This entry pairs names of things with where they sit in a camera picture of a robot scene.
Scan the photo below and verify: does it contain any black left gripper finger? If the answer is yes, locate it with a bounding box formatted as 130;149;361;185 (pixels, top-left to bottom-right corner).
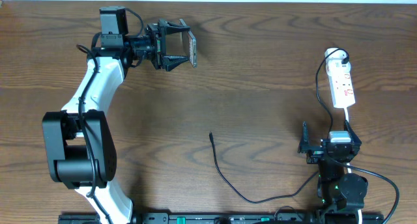
158;19;190;35
161;55;190;72

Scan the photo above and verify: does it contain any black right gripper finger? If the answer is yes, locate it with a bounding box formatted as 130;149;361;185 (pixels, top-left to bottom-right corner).
297;122;323;154
344;120;362;152

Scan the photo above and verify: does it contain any black charger cable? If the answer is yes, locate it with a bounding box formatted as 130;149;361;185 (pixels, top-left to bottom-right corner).
208;48;351;204

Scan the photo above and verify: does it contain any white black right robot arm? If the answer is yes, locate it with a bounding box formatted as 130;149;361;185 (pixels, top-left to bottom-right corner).
298;121;368;223

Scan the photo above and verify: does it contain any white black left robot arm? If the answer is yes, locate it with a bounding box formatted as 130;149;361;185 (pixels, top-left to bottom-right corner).
42;6;196;223

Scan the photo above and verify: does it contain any white power strip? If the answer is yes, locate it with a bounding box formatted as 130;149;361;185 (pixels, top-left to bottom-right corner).
324;48;356;109

